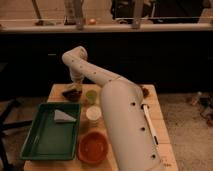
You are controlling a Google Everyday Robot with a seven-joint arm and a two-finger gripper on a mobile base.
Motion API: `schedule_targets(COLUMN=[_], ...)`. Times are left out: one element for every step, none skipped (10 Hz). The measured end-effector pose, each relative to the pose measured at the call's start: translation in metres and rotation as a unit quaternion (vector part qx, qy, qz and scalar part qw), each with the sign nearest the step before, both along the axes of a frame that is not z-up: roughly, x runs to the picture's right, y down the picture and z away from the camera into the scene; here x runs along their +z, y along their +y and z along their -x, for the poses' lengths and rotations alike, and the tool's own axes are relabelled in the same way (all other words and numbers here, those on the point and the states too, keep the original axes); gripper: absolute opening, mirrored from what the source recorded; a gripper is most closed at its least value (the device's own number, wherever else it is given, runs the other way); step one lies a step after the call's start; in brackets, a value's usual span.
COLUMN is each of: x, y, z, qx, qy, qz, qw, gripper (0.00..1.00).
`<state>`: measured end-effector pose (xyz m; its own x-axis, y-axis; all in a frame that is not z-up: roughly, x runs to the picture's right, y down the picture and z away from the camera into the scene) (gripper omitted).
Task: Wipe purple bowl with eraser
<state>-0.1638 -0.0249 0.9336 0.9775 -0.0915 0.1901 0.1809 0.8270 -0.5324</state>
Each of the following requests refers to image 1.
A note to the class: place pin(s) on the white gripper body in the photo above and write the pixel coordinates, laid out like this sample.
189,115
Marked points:
76,77

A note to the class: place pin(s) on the brown object behind arm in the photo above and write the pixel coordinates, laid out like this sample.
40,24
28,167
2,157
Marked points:
145,91

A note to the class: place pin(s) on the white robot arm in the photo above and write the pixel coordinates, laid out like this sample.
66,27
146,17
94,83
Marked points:
134,146

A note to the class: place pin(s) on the dark purple bowl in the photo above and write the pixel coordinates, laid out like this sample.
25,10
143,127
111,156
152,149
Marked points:
72,95

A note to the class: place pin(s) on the orange bowl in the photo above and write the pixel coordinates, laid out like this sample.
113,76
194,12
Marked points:
92,148

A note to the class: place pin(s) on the green cup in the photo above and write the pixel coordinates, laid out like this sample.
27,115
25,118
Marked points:
91,96

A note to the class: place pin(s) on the white cup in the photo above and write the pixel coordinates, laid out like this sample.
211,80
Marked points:
93,114

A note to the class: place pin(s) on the grey triangular cloth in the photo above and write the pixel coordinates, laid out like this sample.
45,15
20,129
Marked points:
60,116

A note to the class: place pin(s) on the green plastic tray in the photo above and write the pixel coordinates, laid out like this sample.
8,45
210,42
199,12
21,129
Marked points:
49,140

